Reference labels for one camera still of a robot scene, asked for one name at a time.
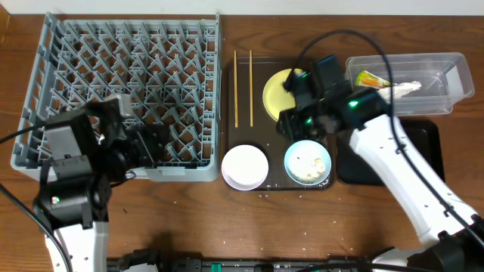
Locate grey plastic dish rack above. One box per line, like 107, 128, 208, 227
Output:
11, 14, 222, 182

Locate pink white bowl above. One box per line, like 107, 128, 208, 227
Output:
221, 144, 269, 191

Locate left wooden chopstick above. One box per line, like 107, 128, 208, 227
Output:
234, 50, 239, 128

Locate clear plastic bin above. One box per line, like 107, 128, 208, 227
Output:
345, 51, 476, 116

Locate black rectangular waste tray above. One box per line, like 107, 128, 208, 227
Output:
336, 119, 445, 187

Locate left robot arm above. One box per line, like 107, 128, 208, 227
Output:
33, 100, 169, 271

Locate dark brown serving tray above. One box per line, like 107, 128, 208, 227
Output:
222, 57, 337, 191

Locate rice and food scraps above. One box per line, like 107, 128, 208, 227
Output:
290, 156, 326, 184

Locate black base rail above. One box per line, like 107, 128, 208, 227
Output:
107, 249, 359, 272

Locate white paper napkin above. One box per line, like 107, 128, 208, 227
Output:
377, 81, 421, 100

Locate green orange snack wrapper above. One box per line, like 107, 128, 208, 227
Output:
355, 70, 391, 89

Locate yellow round plate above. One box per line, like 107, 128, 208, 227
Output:
262, 69, 296, 122

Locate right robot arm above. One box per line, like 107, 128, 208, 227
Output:
278, 55, 483, 271

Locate light blue bowl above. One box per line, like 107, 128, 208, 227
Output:
284, 140, 332, 187

